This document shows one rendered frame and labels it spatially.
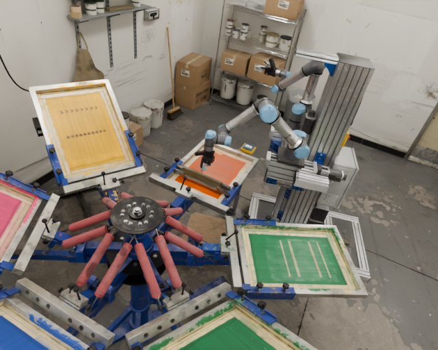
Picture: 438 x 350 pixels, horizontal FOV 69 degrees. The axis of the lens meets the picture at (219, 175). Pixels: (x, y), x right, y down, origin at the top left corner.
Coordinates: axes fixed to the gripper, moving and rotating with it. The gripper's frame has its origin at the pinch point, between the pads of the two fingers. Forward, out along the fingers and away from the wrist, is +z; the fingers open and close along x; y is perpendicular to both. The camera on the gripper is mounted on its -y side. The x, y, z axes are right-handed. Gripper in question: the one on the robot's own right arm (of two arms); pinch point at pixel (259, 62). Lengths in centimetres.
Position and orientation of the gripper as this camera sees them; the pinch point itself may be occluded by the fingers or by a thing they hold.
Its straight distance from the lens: 329.6
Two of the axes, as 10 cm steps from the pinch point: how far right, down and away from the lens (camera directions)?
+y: -0.5, 7.1, 7.0
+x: 6.2, -5.3, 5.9
